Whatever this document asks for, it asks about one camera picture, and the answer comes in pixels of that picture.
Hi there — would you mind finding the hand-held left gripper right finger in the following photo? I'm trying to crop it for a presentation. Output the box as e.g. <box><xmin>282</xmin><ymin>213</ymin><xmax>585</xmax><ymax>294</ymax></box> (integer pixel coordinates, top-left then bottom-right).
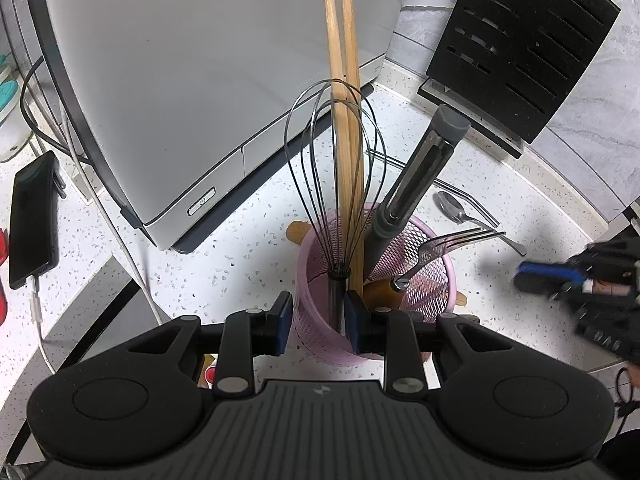
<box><xmin>344</xmin><ymin>290</ymin><xmax>521</xmax><ymax>395</ymax></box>

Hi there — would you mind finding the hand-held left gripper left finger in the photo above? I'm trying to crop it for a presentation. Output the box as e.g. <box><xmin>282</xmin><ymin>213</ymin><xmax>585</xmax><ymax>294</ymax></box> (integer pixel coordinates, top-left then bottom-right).
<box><xmin>124</xmin><ymin>291</ymin><xmax>294</xmax><ymax>395</ymax></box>

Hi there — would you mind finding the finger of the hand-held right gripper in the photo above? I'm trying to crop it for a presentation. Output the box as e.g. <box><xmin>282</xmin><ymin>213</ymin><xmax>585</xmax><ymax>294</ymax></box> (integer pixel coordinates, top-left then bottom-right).
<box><xmin>515</xmin><ymin>280</ymin><xmax>586</xmax><ymax>301</ymax></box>
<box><xmin>515</xmin><ymin>255</ymin><xmax>601</xmax><ymax>281</ymax></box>

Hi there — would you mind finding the pink mesh utensil holder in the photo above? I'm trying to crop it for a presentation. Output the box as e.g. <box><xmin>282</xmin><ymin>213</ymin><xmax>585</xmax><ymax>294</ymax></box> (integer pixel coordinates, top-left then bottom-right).
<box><xmin>292</xmin><ymin>202</ymin><xmax>457</xmax><ymax>367</ymax></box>

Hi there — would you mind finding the black wire whisk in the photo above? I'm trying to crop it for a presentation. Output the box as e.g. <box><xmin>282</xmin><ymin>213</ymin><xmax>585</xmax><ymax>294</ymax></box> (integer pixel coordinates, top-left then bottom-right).
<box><xmin>284</xmin><ymin>79</ymin><xmax>387</xmax><ymax>333</ymax></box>

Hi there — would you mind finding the metal fork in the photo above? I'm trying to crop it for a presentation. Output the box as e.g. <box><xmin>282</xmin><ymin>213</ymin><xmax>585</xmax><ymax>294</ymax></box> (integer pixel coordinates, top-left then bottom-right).
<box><xmin>391</xmin><ymin>230</ymin><xmax>507</xmax><ymax>292</ymax></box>

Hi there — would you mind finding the metal spoon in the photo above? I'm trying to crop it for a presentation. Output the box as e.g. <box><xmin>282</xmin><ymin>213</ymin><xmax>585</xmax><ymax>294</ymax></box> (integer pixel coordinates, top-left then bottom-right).
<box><xmin>436</xmin><ymin>190</ymin><xmax>528</xmax><ymax>257</ymax></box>

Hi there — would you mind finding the bent metal straw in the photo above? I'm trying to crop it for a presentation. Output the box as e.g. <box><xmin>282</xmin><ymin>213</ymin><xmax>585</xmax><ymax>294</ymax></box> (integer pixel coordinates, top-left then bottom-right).
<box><xmin>367</xmin><ymin>149</ymin><xmax>500</xmax><ymax>228</ymax></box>

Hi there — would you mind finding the grey handled metal peeler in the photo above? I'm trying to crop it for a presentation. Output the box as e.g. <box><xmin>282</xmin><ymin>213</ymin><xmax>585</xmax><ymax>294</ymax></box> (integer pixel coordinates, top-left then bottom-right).
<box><xmin>362</xmin><ymin>104</ymin><xmax>471</xmax><ymax>281</ymax></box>

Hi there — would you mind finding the black slotted knife block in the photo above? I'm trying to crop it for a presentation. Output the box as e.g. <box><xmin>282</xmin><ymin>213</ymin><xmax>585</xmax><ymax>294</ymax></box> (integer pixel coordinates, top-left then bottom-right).
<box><xmin>417</xmin><ymin>0</ymin><xmax>622</xmax><ymax>160</ymax></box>

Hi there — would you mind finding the black smartphone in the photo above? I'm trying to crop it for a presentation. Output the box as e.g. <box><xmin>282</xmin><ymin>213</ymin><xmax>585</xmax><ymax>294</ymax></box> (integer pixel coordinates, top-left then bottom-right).
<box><xmin>9</xmin><ymin>151</ymin><xmax>63</xmax><ymax>290</ymax></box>

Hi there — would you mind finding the white countertop appliance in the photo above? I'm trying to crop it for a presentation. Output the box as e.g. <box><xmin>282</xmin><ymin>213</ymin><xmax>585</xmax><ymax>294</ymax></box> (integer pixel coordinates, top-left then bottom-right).
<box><xmin>20</xmin><ymin>0</ymin><xmax>421</xmax><ymax>256</ymax></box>

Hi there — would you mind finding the red plastic object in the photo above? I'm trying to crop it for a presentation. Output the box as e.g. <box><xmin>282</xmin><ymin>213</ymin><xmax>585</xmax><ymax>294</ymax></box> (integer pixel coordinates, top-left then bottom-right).
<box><xmin>0</xmin><ymin>227</ymin><xmax>10</xmax><ymax>318</ymax></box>

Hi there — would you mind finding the white bowl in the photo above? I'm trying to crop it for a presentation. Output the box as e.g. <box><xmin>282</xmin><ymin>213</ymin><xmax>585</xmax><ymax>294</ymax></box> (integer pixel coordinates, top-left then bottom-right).
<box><xmin>0</xmin><ymin>105</ymin><xmax>41</xmax><ymax>163</ymax></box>

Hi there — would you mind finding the teal plastic lid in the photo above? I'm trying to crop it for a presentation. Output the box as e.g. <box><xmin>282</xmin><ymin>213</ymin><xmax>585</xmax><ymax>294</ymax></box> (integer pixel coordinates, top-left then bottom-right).
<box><xmin>0</xmin><ymin>52</ymin><xmax>23</xmax><ymax>116</ymax></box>

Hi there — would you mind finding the black cable loop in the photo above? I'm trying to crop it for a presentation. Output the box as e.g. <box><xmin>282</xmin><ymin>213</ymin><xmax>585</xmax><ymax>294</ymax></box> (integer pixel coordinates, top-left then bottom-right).
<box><xmin>614</xmin><ymin>366</ymin><xmax>640</xmax><ymax>418</ymax></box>

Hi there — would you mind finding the white power cable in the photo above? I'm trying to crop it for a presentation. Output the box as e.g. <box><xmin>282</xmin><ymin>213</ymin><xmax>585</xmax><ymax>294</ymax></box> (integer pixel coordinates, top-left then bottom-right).
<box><xmin>62</xmin><ymin>112</ymin><xmax>166</xmax><ymax>326</ymax></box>

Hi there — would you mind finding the white charging cable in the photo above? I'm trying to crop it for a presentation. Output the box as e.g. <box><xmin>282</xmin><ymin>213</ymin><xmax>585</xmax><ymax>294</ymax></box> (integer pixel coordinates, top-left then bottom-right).
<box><xmin>27</xmin><ymin>275</ymin><xmax>58</xmax><ymax>376</ymax></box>

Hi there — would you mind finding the black power cable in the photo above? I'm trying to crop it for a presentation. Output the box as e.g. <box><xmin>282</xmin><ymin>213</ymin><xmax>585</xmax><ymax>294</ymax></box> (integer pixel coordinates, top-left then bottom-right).
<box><xmin>19</xmin><ymin>55</ymin><xmax>93</xmax><ymax>167</ymax></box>

